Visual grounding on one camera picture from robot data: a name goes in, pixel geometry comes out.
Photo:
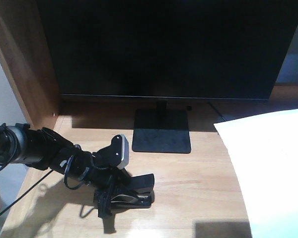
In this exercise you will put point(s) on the white paper sheet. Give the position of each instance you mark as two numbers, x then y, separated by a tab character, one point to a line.
264	152

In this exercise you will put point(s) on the wooden desk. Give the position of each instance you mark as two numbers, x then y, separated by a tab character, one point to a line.
191	190

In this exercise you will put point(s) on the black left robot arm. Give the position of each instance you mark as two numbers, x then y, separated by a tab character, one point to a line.
45	149

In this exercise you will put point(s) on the black monitor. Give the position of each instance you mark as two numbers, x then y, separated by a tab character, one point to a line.
167	50

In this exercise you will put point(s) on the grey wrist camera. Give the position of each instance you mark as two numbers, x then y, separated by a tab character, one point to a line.
120	151

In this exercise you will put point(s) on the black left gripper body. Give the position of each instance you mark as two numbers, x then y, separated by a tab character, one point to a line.
82	167

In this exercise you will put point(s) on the black stapler with orange tab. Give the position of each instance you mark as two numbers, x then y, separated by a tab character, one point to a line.
135	193

